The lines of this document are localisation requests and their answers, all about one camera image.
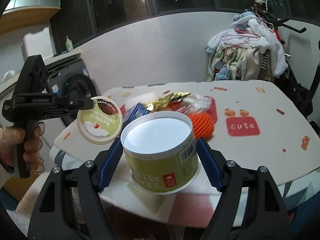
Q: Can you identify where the gold foil wrapper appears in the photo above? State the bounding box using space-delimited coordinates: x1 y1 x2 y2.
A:
145 92 192 112

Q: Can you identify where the red flat packet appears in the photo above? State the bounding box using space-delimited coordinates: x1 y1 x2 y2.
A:
172 96 218 130

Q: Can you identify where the dark window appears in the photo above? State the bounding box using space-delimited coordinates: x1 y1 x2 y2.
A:
49 0 320 53

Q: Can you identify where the pile of clothes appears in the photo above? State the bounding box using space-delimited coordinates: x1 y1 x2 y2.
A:
206 12 290 82

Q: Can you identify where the grey front-load washing machine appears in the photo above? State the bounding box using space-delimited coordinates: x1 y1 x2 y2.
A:
45 52 101 128

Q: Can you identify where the clear plastic wrapper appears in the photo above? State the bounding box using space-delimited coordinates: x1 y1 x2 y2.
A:
179 94 213 113

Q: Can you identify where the black clothes rack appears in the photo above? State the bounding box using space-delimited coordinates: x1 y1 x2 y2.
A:
246 0 320 122

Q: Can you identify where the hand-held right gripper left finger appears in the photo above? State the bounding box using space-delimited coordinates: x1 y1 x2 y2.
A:
27 138 125 240

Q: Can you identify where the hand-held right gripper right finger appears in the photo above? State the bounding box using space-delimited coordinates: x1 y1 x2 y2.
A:
196 137 293 240

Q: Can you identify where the geometric print tablecloth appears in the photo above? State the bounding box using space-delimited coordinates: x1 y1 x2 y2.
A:
49 149 320 207

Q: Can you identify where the white ribbed plastic box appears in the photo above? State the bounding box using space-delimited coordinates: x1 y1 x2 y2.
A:
21 26 56 61

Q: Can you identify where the green yogurt lid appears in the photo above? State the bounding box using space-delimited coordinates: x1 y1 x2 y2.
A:
77 96 123 145

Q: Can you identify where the person's white fleece clothing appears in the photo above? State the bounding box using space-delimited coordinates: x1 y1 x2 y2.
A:
14 174 78 233

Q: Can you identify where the person's left hand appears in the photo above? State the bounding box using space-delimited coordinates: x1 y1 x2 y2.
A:
0 121 47 173

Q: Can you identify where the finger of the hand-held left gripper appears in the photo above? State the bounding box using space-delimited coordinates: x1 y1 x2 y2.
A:
57 96 97 113

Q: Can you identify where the cream printed table mat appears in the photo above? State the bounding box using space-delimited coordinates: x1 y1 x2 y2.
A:
49 80 320 228

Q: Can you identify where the white plastic bag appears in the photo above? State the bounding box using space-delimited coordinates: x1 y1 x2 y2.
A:
2 69 17 83

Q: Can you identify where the green yogurt cup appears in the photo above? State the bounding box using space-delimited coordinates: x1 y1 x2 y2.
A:
120 112 200 194

